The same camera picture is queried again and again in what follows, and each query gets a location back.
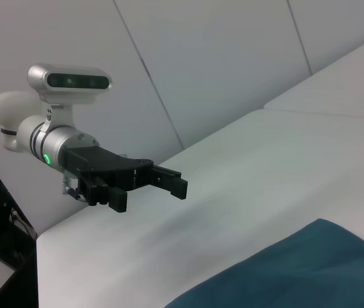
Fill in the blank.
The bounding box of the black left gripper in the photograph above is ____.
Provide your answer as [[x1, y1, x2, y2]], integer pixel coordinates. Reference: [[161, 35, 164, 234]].
[[62, 146, 189, 214]]

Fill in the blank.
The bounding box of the teal t-shirt with FREE print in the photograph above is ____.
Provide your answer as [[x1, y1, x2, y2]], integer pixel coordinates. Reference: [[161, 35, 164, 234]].
[[164, 218, 364, 308]]

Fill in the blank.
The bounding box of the left arm cable with plug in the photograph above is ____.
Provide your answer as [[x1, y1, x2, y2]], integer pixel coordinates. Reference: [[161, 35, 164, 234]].
[[60, 175, 83, 203]]

